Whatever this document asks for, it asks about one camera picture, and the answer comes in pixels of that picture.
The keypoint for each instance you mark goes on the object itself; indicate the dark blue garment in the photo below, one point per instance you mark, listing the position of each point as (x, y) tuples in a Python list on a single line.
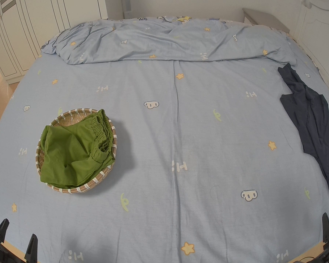
[(315, 130)]

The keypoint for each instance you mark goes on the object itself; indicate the grey bedside table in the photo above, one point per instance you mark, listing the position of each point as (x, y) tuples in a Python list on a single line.
[(263, 18)]

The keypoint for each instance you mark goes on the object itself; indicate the pale blue quilt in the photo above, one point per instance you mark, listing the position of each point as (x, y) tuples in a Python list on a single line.
[(167, 42)]

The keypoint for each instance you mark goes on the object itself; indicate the white wardrobe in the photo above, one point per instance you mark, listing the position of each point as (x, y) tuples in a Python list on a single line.
[(30, 23)]

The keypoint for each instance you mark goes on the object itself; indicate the green shorts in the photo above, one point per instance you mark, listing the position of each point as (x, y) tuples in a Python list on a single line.
[(68, 152)]

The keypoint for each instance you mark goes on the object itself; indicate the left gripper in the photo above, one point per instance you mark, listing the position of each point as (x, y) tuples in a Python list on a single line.
[(0, 252)]

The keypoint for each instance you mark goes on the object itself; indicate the round woven basket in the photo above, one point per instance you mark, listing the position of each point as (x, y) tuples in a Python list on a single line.
[(71, 119)]

